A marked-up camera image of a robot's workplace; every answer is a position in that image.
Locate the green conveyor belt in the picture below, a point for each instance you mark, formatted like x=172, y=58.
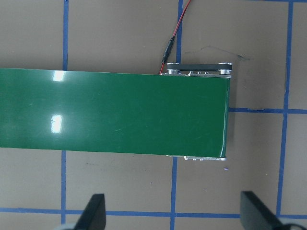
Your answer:
x=115, y=112

